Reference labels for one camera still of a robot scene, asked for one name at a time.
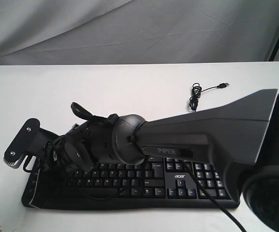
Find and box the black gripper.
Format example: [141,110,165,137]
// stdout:
[45,119,117,174]

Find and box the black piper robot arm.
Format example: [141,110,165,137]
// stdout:
[44,89,279,232]

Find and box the black acer keyboard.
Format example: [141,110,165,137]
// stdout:
[21,157,239,211]

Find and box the grey backdrop cloth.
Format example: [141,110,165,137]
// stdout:
[0,0,279,65]

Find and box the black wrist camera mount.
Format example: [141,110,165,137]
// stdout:
[3,118,58,169]

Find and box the black usb cable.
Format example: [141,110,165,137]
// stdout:
[187,82,230,113]

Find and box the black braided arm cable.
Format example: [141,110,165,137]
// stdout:
[178,157,248,232]

